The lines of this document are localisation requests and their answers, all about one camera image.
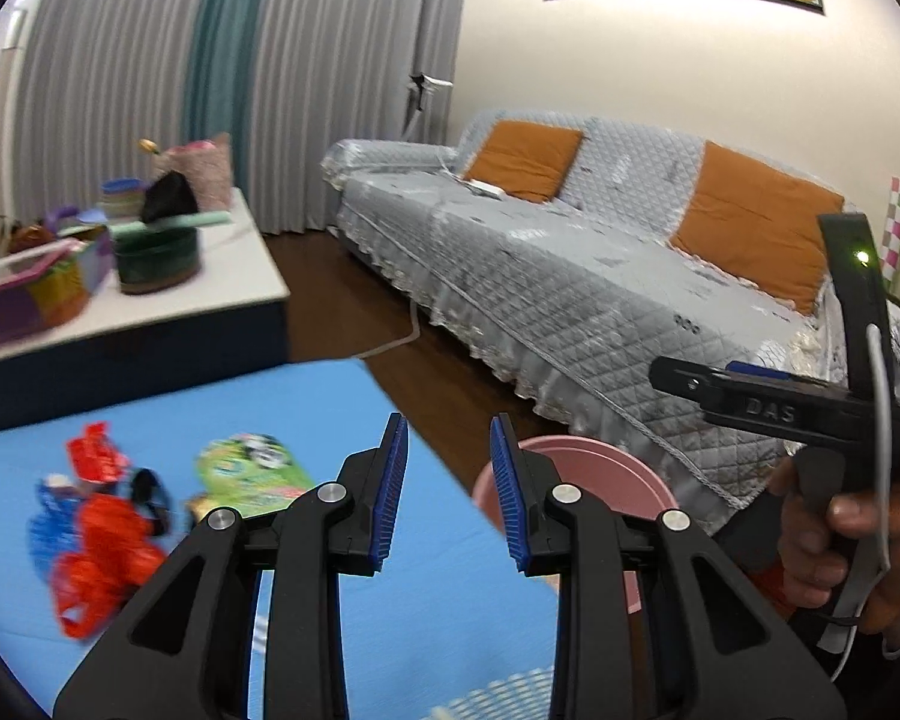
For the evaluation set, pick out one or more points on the black bag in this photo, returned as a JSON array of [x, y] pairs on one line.
[[169, 199]]

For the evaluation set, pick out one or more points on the orange cushion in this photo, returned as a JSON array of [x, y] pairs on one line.
[[757, 225], [525, 157]]

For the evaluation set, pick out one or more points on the green snack packet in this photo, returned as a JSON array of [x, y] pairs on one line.
[[251, 469]]

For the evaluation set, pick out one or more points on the checkered wrapping paper roll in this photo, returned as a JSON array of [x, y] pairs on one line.
[[896, 225]]

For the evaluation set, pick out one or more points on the green round tin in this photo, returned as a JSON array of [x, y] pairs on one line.
[[157, 262]]

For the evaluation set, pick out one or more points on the grey quilted sofa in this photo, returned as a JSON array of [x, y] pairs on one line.
[[555, 292]]

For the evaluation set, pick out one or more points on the person's right hand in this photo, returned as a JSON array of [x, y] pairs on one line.
[[817, 562]]

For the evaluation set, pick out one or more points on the white and navy coffee table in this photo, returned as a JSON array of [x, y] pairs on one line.
[[217, 277]]

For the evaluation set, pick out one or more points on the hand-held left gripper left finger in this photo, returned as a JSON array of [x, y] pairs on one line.
[[394, 484]]

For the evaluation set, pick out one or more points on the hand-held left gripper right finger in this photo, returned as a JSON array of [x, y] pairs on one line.
[[505, 495]]

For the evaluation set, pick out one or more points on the white power strip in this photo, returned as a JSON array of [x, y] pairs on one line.
[[484, 187]]

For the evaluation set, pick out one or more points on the black elastic band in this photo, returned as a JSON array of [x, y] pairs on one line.
[[154, 495]]

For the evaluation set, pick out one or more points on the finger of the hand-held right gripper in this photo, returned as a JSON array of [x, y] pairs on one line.
[[757, 371], [682, 375]]

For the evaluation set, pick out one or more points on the blue plastic packet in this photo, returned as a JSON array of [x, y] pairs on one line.
[[49, 532]]

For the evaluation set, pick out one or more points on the orange-red plastic bag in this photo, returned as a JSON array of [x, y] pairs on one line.
[[105, 547]]

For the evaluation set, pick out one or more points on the grey curtain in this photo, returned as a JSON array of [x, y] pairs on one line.
[[345, 52], [112, 52]]

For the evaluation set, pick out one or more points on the pink plastic bin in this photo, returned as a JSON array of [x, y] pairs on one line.
[[607, 469]]

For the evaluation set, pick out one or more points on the blue foam mat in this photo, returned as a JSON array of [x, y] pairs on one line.
[[435, 615]]

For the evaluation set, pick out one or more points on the stack of plastic bowls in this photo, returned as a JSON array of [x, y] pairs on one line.
[[124, 199]]

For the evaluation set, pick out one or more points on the mint green roll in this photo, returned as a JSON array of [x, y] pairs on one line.
[[195, 220]]

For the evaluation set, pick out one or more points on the teal curtain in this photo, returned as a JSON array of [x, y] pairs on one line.
[[225, 52]]

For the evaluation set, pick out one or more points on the colourful rectangular box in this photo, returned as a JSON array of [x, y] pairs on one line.
[[37, 292]]

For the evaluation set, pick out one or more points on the red snack wrapper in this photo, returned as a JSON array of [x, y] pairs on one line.
[[97, 454]]

